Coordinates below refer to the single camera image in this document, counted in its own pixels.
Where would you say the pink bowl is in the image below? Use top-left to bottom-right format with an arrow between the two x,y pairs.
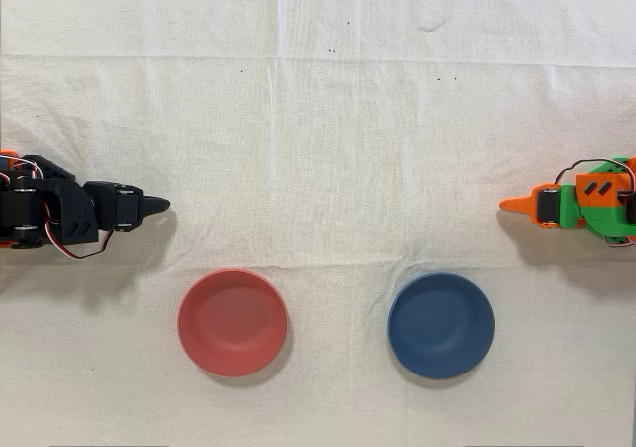
176,266 -> 289,378

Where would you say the blue bowl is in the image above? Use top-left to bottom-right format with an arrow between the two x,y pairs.
386,271 -> 497,381

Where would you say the white table cloth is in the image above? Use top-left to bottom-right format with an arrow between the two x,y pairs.
0,0 -> 636,447

